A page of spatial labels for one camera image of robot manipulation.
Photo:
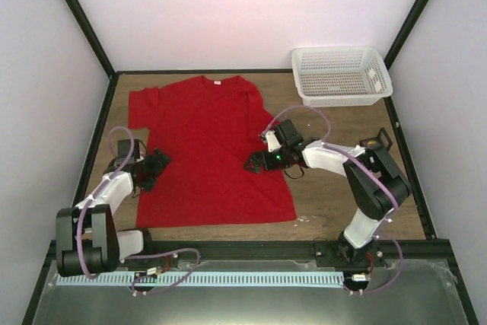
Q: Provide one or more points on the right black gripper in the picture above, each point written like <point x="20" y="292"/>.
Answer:
<point x="256" y="157"/>

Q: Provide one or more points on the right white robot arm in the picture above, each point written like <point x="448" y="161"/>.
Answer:
<point x="378" y="185"/>

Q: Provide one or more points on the black brooch box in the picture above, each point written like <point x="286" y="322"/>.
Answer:
<point x="382" y="138"/>

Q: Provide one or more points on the red t-shirt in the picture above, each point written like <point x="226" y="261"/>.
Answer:
<point x="208" y="129"/>

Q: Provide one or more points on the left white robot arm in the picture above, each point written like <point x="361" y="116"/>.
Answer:
<point x="87" y="242"/>

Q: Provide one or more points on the white plastic basket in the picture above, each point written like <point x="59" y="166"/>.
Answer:
<point x="340" y="76"/>

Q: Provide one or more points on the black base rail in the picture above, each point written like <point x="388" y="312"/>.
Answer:
<point x="323" y="253"/>

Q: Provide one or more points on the light blue cable duct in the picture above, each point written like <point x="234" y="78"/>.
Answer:
<point x="212" y="279"/>

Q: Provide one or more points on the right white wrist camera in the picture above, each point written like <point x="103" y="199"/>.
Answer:
<point x="270" y="139"/>

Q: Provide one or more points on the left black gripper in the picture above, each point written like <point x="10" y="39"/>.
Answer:
<point x="158" y="167"/>

